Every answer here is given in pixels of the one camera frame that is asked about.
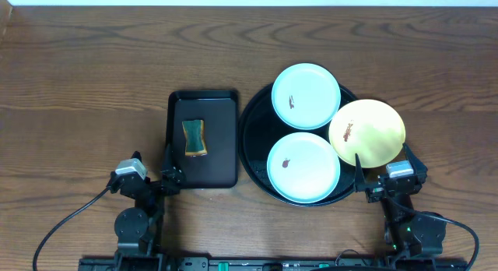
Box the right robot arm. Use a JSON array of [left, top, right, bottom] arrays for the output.
[[354, 144, 446, 259]]

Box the green and yellow sponge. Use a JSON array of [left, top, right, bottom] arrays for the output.
[[182, 119, 208, 157]]

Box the pale green plate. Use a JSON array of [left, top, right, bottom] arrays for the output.
[[266, 132, 341, 204], [271, 63, 342, 130]]

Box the black rectangular tray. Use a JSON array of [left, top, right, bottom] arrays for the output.
[[166, 90, 238, 188]]

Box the yellow plate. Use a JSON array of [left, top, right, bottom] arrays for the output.
[[328, 99, 405, 168]]

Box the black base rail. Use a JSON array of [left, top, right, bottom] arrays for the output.
[[78, 257, 466, 271]]

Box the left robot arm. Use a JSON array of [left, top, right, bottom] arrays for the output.
[[107, 145, 185, 257]]

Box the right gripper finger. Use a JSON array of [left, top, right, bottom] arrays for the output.
[[403, 143, 427, 174], [354, 153, 366, 192]]

